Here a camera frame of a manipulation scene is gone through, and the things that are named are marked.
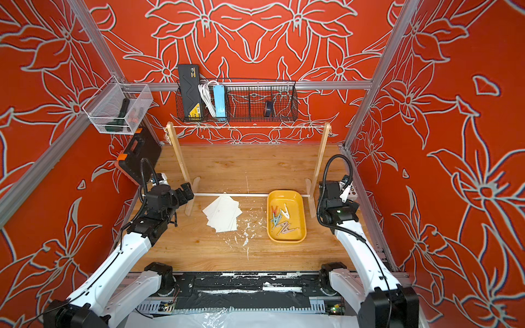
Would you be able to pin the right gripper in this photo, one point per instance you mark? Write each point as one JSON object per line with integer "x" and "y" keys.
{"x": 346, "y": 206}

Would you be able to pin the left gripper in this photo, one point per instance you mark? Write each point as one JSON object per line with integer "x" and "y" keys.
{"x": 182, "y": 199}

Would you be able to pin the white postcard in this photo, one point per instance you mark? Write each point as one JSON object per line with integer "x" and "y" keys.
{"x": 223, "y": 217}
{"x": 223, "y": 204}
{"x": 227, "y": 223}
{"x": 226, "y": 229}

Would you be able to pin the pink clothespin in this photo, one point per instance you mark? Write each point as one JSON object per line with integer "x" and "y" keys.
{"x": 287, "y": 229}
{"x": 283, "y": 224}

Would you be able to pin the teal clothespin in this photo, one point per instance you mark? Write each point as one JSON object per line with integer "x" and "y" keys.
{"x": 276, "y": 219}

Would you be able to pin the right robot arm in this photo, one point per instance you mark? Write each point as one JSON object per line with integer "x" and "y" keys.
{"x": 377, "y": 296}

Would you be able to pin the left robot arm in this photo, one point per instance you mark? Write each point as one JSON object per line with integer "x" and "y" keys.
{"x": 98, "y": 302}

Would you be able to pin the white button box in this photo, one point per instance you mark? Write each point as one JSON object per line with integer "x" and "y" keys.
{"x": 353, "y": 196}

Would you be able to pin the yellow plastic tray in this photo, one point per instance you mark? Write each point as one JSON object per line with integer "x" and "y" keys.
{"x": 297, "y": 216}

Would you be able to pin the black orange tool case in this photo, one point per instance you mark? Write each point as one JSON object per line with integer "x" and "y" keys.
{"x": 141, "y": 145}

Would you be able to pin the dark tool in bin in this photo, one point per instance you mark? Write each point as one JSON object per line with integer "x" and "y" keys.
{"x": 118, "y": 124}

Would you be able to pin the light blue power bank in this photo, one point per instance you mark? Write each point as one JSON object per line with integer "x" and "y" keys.
{"x": 220, "y": 102}

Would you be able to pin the clear plastic bin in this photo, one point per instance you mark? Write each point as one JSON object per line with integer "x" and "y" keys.
{"x": 104, "y": 105}

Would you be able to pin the dark object in basket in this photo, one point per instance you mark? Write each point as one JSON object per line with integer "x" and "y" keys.
{"x": 269, "y": 109}

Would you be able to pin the black box in basket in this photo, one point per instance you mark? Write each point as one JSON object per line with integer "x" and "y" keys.
{"x": 189, "y": 82}

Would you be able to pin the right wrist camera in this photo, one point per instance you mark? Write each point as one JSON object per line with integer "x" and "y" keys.
{"x": 345, "y": 185}

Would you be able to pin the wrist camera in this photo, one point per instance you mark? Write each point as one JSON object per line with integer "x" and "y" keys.
{"x": 161, "y": 179}
{"x": 345, "y": 185}

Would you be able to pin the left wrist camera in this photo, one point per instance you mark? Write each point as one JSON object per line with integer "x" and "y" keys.
{"x": 161, "y": 179}

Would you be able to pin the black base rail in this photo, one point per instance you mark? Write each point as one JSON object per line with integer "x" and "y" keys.
{"x": 307, "y": 283}

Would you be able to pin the black wire basket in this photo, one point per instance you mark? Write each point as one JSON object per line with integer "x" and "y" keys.
{"x": 245, "y": 101}

